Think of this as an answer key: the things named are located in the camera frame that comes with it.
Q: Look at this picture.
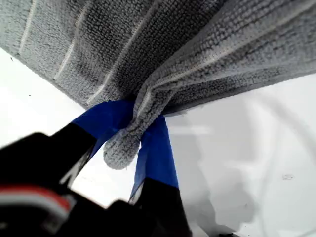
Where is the grey striped towel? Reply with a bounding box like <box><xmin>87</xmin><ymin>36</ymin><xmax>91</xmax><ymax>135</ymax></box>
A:
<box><xmin>0</xmin><ymin>0</ymin><xmax>316</xmax><ymax>170</ymax></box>

